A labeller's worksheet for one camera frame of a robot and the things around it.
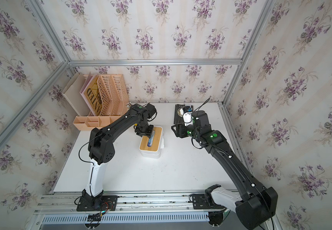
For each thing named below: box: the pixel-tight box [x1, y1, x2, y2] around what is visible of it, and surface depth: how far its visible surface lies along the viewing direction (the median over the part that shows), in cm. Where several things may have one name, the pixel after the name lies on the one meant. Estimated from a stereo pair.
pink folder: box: [79, 71, 99, 116], surface depth 92 cm
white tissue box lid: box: [139, 126, 163, 152], surface depth 87 cm
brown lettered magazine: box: [83, 75, 103, 116], surface depth 100 cm
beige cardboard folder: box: [61, 71, 90, 117], surface depth 92 cm
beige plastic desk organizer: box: [72, 74, 130, 131], surface depth 107 cm
